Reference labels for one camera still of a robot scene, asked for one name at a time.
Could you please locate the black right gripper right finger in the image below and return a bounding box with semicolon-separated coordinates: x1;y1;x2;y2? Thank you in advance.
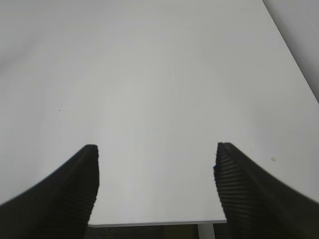
213;142;319;239

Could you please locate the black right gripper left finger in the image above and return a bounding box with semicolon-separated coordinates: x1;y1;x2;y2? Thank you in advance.
0;144;99;239

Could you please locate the white table leg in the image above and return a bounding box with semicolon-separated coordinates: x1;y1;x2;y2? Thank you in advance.
197;224;215;239

